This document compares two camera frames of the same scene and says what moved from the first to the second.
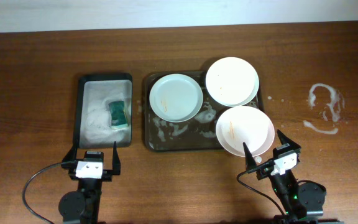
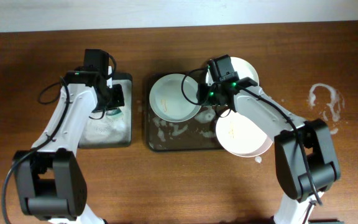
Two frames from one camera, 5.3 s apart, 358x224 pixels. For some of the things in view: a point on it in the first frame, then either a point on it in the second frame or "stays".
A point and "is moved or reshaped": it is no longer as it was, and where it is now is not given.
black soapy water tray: x=104 y=110 stays
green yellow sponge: x=119 y=117 is moved or reshaped
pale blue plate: x=176 y=98 stays
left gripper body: x=111 y=173 → x=115 y=98
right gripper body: x=263 y=173 → x=204 y=94
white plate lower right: x=244 y=124 stays
